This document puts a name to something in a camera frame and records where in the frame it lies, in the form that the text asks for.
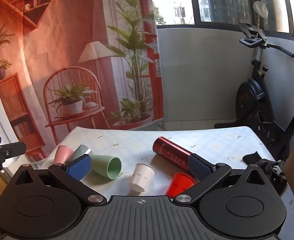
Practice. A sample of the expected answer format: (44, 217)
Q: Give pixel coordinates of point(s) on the grey cup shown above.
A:
(80, 151)

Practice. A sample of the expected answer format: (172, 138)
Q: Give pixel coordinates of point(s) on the pink cup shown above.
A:
(61, 153)

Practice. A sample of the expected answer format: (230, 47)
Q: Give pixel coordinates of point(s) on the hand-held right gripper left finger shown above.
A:
(78, 167)

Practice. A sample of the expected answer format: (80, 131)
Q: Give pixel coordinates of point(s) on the dark window frame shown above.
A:
(197, 5)

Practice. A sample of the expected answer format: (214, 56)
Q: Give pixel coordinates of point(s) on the black exercise bike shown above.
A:
(249, 97)

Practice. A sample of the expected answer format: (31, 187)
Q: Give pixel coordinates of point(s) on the green cup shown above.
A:
(99, 163)

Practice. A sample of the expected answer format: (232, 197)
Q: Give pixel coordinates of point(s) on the white cup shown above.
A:
(142, 177)

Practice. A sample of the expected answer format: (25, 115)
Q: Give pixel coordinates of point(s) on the red thermos bottle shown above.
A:
(169, 152)

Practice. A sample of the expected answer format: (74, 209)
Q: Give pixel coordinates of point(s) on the white floral tablecloth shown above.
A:
(137, 142)

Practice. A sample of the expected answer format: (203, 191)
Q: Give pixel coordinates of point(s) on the printed backdrop cloth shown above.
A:
(61, 42)

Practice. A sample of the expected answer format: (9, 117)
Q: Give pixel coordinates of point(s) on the white cap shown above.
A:
(260, 8)

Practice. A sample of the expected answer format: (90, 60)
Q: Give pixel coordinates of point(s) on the red cup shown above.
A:
(179, 185)

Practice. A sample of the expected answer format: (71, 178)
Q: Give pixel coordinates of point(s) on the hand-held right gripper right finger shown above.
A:
(199, 167)

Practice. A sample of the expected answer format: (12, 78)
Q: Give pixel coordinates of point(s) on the black cloth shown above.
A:
(252, 158)

